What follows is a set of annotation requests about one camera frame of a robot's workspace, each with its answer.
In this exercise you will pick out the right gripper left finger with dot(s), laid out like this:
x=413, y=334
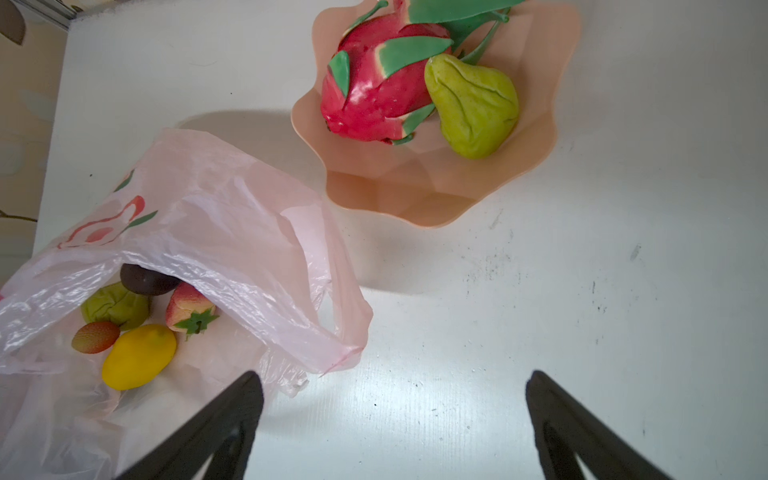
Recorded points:
x=216, y=442

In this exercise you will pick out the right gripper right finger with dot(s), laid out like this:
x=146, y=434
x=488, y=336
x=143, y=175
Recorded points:
x=567, y=436

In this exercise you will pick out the yellow lemon toy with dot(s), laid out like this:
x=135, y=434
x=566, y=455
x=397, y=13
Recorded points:
x=139, y=356

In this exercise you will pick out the large strawberry toy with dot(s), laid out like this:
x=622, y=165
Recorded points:
x=189, y=312

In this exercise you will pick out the small strawberry toy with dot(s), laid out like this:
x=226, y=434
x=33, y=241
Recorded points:
x=96, y=337

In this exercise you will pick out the green pear toy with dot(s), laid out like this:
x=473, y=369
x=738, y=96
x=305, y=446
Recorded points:
x=478, y=106
x=118, y=305

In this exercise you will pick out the dark purple mangosteen toy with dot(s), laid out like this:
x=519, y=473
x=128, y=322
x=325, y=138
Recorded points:
x=142, y=281

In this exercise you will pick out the pink plastic fruit-print bag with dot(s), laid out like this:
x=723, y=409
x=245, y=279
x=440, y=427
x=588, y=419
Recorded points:
x=202, y=264

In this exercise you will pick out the orange fruit plate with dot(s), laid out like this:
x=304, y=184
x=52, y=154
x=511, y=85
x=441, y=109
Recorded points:
x=424, y=182

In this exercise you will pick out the pink dragon fruit toy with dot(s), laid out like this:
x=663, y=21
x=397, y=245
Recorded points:
x=374, y=88

